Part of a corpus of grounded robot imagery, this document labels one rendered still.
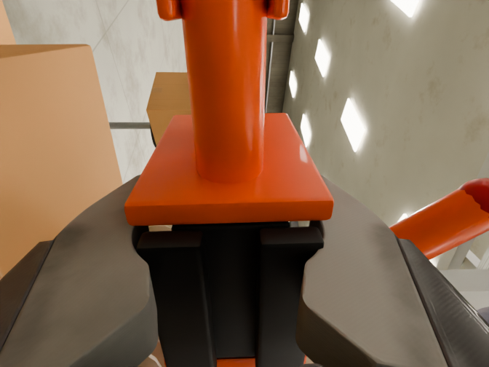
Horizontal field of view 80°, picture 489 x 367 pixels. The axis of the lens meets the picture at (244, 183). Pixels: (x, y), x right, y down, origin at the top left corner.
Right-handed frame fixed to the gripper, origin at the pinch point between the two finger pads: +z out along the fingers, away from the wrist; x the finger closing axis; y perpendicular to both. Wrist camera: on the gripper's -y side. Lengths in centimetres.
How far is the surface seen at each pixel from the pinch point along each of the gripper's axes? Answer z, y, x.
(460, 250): 181, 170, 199
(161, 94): 178, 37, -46
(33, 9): 187, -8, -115
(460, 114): 342, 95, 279
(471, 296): 96, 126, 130
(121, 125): 191, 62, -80
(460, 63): 372, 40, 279
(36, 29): 185, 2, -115
